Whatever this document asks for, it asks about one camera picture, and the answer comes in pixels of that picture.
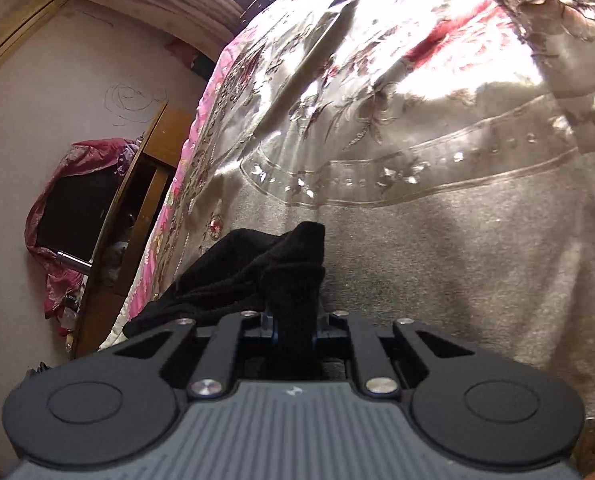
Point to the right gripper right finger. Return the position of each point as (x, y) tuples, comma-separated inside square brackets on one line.
[(358, 344)]

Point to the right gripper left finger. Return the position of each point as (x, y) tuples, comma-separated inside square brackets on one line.
[(241, 348)]

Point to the black pants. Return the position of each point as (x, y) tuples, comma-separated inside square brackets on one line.
[(280, 275)]

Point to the black television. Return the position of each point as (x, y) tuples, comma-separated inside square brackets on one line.
[(75, 210)]

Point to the floral satin bedspread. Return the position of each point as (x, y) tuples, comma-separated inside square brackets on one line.
[(447, 147)]

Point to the red hanging bag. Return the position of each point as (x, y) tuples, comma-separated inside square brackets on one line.
[(191, 58)]

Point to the wall air conditioner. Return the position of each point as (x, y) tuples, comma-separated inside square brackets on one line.
[(21, 24)]

